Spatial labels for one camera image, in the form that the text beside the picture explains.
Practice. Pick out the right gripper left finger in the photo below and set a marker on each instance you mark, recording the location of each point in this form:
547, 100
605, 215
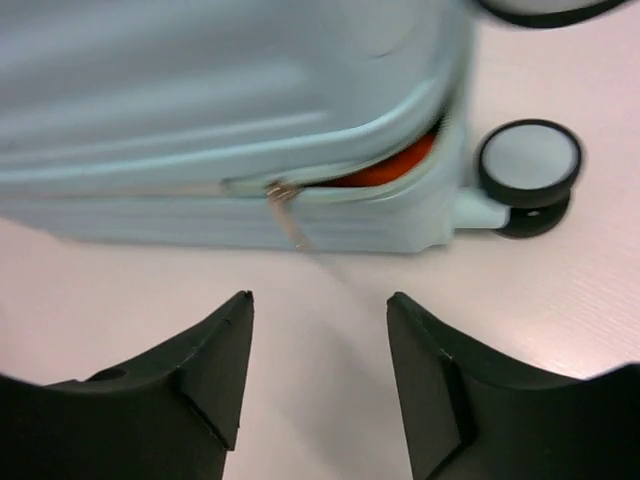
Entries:
171, 412

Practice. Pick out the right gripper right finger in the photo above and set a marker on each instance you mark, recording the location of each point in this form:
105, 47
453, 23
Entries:
471, 412

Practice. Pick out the orange patterned fleece cloth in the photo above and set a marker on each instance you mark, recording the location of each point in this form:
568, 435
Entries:
387, 170

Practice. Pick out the light blue hardshell suitcase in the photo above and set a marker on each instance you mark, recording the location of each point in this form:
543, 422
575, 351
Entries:
209, 123

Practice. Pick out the rear suitcase wheel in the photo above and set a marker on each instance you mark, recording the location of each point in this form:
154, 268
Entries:
530, 166

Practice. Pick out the lid suitcase wheel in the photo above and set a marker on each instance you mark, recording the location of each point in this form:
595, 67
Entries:
552, 14

